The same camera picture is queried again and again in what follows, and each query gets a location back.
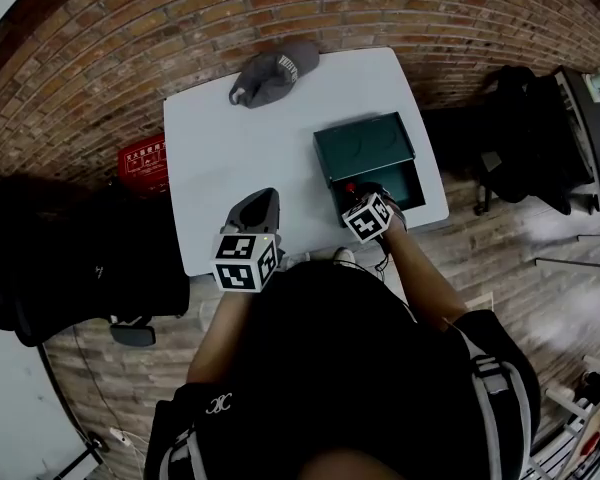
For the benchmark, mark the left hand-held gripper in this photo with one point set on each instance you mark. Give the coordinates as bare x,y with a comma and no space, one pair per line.
240,263

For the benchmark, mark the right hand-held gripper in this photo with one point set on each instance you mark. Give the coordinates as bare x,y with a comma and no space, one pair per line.
367,218

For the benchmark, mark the dark green box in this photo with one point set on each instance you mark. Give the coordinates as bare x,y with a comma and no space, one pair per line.
360,148

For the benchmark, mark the person's right forearm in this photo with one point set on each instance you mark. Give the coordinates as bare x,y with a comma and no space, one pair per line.
420,278

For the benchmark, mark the person's left forearm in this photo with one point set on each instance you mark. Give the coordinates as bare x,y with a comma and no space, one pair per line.
220,338

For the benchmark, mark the person's white shoe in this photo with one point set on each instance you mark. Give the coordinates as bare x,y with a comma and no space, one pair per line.
344,256
297,260

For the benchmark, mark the person's black clothed torso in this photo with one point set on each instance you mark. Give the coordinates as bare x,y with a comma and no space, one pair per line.
340,368

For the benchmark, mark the black office chair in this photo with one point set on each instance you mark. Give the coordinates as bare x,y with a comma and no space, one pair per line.
80,263

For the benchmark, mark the grey baseball cap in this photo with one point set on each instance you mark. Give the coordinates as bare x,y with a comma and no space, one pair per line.
272,75

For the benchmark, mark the black chair with backpack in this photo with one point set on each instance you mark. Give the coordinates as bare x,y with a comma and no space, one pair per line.
525,138

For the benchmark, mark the white floor power strip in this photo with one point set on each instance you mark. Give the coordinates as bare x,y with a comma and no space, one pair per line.
120,435

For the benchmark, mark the dark side desk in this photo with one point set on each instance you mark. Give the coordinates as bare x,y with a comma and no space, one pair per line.
597,168

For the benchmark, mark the white metal rack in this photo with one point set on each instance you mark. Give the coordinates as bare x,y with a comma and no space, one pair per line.
580,418

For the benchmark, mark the red wall cabinet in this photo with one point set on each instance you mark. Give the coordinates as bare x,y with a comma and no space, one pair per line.
142,165

